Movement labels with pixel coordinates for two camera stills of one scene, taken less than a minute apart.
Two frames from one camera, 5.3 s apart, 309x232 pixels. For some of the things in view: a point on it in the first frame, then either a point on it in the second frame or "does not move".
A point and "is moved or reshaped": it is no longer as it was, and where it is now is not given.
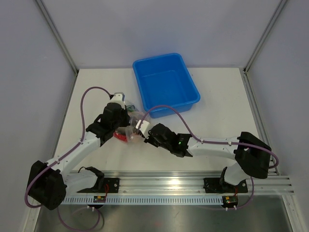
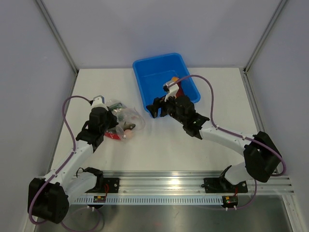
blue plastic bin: (165, 80) does not move
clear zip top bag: (129, 133) is moved or reshaped
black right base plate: (219, 185) does not move
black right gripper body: (152, 140) to (170, 106)
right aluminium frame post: (281, 7) does not move
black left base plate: (113, 184) does not move
